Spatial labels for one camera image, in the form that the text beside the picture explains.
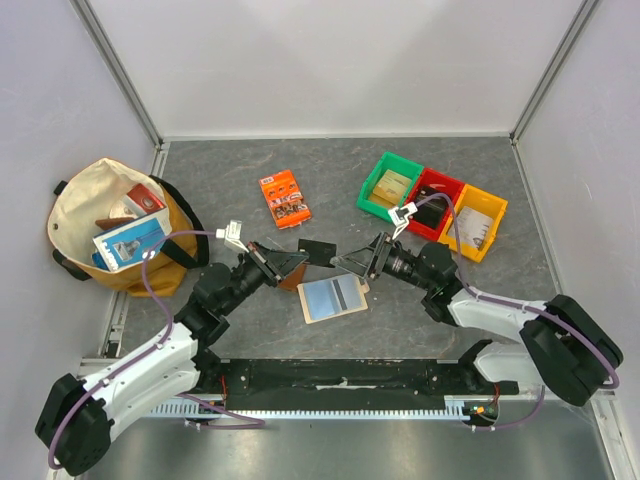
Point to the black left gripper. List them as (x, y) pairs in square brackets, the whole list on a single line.
[(279, 264)]

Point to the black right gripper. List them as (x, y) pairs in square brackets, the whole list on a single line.
[(376, 256)]

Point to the brown leather card wallet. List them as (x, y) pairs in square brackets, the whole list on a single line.
[(291, 282)]

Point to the dark credit card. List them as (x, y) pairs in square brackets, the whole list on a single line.
[(319, 253)]

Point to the beige card holder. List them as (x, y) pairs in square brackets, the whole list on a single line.
[(333, 297)]

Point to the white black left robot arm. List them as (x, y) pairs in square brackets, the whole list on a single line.
[(81, 418)]

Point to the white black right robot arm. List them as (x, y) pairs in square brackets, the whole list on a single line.
[(555, 343)]

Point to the gold cards in green bin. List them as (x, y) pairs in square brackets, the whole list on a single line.
[(390, 189)]

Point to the black cards in red bin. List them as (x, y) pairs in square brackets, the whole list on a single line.
[(432, 212)]

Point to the white cards in yellow bin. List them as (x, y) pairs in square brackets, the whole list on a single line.
[(473, 227)]

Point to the orange screw box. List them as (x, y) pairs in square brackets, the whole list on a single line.
[(285, 200)]

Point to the green plastic bin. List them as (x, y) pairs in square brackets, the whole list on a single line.
[(393, 162)]

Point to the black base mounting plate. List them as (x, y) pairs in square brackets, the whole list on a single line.
[(341, 385)]

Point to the yellow plastic bin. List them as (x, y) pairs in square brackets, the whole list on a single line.
[(490, 205)]

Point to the red white product box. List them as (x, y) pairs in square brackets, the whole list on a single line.
[(141, 201)]

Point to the blue white product box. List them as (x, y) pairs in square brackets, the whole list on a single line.
[(128, 245)]

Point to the yellow canvas tote bag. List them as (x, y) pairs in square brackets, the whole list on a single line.
[(89, 196)]

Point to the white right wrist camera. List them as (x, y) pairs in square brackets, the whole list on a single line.
[(400, 217)]

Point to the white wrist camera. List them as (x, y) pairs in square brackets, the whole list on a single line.
[(400, 217), (230, 235)]

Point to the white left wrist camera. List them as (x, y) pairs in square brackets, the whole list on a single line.
[(230, 235)]

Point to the grey slotted cable duct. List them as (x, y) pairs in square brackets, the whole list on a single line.
[(177, 408)]

